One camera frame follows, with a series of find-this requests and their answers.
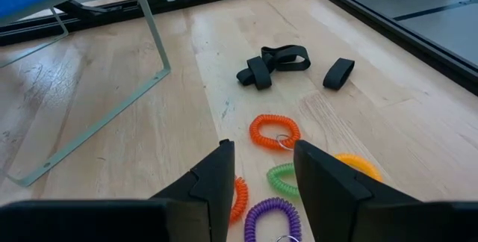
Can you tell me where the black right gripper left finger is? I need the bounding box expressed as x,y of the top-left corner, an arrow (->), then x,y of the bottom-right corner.
0,139 -> 236,242

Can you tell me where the orange coil wristband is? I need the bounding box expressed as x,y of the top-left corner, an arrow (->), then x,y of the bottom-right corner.
228,176 -> 249,224
249,114 -> 302,152

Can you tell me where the purple coil wristband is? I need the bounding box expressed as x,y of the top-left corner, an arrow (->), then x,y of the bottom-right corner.
243,196 -> 302,242

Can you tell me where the pale green perforated shelf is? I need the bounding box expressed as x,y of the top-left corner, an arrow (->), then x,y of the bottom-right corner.
0,0 -> 173,188

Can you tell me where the yellow coil wristband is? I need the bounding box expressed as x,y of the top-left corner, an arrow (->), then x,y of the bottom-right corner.
333,152 -> 384,183

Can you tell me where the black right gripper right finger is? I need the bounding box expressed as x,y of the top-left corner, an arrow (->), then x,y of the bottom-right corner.
293,139 -> 478,242

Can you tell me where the green coil wristband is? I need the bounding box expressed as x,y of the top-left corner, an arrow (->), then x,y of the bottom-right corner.
266,162 -> 301,199

